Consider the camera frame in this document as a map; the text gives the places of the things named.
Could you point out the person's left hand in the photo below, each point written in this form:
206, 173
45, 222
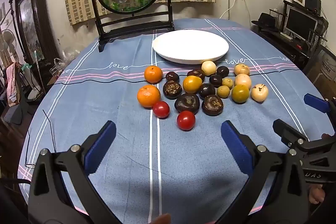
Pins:
162, 219

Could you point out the dark water chestnut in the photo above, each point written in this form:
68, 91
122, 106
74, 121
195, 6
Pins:
187, 103
212, 105
195, 73
172, 89

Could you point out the red cherry tomato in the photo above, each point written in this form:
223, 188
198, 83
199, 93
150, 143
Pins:
186, 120
161, 109

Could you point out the blue striped tablecloth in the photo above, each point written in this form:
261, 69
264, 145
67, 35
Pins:
118, 98

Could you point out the mandarin orange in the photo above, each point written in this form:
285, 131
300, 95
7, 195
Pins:
153, 74
148, 96

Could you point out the tan longan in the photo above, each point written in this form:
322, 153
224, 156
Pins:
223, 91
227, 83

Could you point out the computer monitor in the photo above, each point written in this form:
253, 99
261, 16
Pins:
300, 23

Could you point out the clear plastic bag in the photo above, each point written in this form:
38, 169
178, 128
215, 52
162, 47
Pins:
57, 65

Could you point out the black speaker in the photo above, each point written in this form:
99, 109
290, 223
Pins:
312, 2

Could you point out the white standing fan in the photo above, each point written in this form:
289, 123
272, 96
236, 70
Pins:
9, 40

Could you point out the pink hanging cloth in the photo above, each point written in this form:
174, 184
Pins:
11, 82

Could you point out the spotted peeled water chestnut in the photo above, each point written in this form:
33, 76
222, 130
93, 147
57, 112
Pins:
241, 69
260, 92

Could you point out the smooth dark chestnut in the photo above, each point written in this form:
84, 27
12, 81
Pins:
222, 71
206, 90
215, 80

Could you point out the white oval plate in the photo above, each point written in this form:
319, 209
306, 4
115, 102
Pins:
189, 45

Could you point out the yellow green tomato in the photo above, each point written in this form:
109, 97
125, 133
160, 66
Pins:
240, 93

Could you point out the person's right hand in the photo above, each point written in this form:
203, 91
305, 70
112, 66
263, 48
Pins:
317, 193

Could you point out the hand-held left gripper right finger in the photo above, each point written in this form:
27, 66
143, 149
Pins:
236, 146

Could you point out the plain peeled water chestnut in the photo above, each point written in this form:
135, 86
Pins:
243, 80
208, 67

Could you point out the white keyboard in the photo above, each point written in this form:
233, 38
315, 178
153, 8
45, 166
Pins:
286, 35

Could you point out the black hat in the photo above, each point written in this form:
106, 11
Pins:
265, 20

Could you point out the black desk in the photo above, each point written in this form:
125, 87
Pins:
283, 45

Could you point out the orange yellow tomato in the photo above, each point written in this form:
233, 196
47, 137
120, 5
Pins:
192, 84

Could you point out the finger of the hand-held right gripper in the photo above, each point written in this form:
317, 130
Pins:
287, 132
316, 104

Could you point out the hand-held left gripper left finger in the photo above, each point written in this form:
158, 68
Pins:
101, 145

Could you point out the black pole stand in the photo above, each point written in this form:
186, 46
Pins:
11, 6

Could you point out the small dark chestnut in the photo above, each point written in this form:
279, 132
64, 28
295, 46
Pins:
172, 76

